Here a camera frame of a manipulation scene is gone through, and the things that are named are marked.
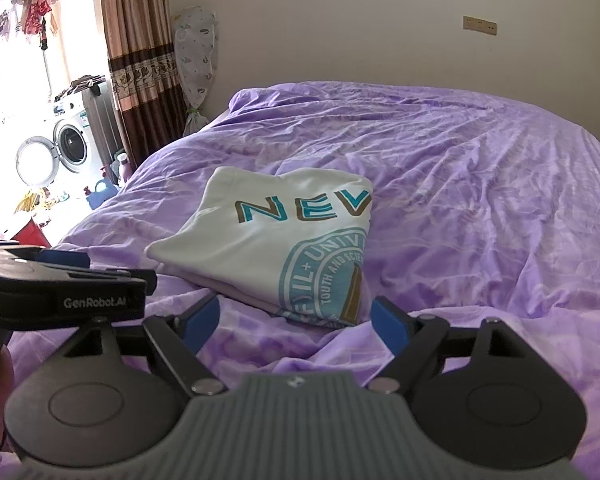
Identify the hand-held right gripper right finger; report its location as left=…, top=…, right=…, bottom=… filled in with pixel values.
left=366, top=297, right=539, bottom=394

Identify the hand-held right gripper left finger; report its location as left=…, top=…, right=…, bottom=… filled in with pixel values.
left=62, top=293, right=229, bottom=395

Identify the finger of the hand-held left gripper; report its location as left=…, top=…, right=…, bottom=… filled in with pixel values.
left=34, top=248, right=92, bottom=270
left=66, top=267, right=158, bottom=297

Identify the white printed sweatshirt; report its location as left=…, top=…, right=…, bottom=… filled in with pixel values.
left=145, top=166, right=374, bottom=331

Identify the yellow bundle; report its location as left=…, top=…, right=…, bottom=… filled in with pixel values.
left=15, top=187, right=51, bottom=216

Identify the blue detergent jug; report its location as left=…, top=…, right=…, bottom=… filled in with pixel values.
left=86, top=180, right=112, bottom=211

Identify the pink bottle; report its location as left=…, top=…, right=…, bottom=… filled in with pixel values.
left=115, top=152, right=133, bottom=186

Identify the white washing machine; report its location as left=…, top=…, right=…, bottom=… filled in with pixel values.
left=16, top=95, right=106, bottom=189

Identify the purple bed sheet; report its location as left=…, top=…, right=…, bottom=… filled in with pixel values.
left=0, top=81, right=600, bottom=480

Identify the dark cloth pile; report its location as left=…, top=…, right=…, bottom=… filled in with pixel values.
left=55, top=75, right=106, bottom=103

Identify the brown patterned curtain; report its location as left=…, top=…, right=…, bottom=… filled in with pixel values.
left=97, top=0, right=186, bottom=171

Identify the red hanging garment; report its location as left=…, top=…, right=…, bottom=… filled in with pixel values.
left=20, top=0, right=54, bottom=44

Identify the wall socket plate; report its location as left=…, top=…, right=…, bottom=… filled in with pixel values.
left=462, top=16, right=498, bottom=36

